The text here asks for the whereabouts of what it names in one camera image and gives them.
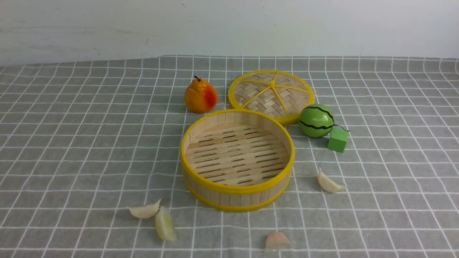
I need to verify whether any green cube block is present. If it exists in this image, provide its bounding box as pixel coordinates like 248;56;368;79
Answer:
327;128;349;153

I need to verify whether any grey checkered tablecloth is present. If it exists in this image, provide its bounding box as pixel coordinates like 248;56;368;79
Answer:
0;56;459;258

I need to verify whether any orange toy pear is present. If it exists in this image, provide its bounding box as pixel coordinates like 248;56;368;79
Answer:
185;76;218;113

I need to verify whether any pale green dumpling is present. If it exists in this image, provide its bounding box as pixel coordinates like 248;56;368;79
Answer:
155;207;177;242

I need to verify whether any white dumpling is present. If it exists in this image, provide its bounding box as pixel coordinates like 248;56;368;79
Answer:
128;199;162;219
317;168;346;194

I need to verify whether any pink dumpling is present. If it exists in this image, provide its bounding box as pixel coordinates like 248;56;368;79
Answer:
264;231;291;253

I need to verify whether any yellow-rimmed woven steamer lid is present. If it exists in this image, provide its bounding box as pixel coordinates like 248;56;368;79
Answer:
228;70;316;126

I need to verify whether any yellow-rimmed bamboo steamer tray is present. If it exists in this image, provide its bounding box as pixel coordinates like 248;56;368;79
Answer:
179;109;295;212

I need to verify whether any green toy watermelon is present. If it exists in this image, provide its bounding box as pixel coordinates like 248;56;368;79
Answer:
298;104;335;138

